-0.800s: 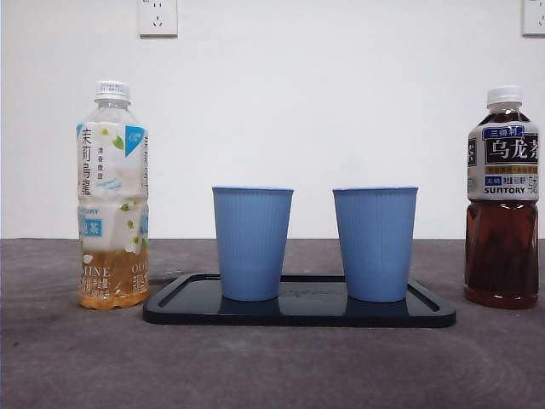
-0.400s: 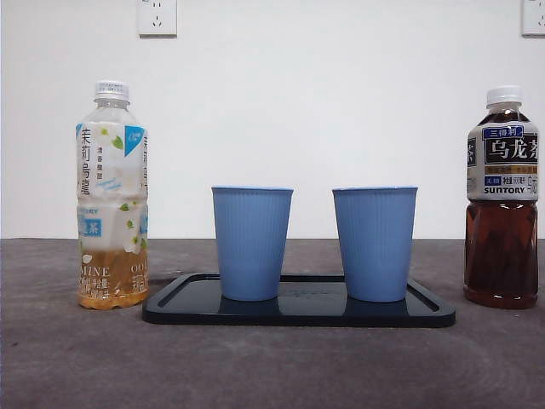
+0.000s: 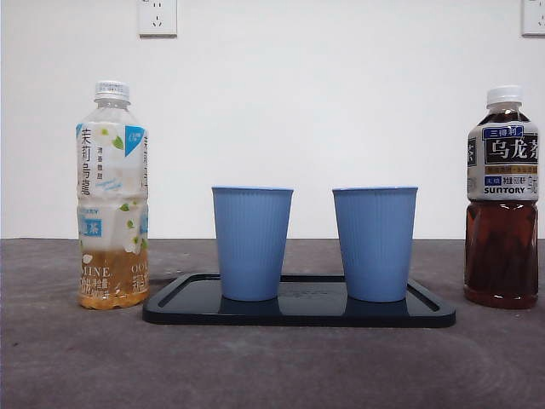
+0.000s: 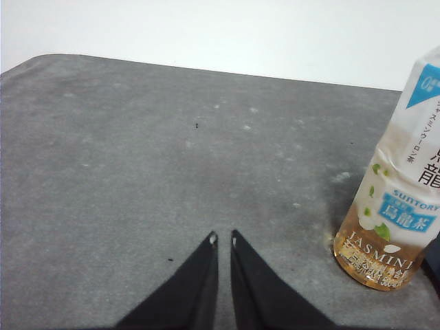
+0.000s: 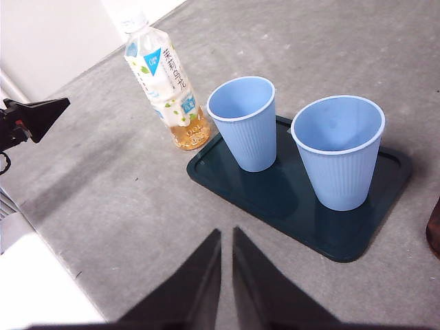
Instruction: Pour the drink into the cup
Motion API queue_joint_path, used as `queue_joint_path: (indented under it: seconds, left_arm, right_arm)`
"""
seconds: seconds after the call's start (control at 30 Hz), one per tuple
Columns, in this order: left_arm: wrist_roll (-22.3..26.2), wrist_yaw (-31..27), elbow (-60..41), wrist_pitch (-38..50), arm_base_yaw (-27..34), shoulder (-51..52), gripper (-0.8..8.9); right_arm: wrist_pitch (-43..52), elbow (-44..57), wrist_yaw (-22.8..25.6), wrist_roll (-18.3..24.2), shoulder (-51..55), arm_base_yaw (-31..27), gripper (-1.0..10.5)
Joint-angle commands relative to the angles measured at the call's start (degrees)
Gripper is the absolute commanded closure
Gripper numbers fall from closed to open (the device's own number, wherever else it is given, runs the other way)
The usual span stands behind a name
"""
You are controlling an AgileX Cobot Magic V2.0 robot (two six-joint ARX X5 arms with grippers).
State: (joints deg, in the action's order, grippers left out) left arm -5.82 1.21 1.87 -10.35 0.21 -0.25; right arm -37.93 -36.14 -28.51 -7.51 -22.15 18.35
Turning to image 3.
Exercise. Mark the oolong tea bottle dark label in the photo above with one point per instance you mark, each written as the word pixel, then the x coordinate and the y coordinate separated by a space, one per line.
pixel 500 255

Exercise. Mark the jasmine tea bottle white label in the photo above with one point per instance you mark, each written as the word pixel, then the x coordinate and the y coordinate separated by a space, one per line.
pixel 113 179

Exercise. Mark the blue ribbed cup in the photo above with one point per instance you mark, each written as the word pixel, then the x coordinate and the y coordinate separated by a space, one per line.
pixel 374 243
pixel 252 243

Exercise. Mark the white wall socket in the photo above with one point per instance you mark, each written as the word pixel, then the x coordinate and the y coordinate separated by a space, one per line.
pixel 157 17
pixel 534 17

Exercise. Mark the dark blue rectangular tray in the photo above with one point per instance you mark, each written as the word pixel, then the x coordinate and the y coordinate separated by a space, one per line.
pixel 311 313

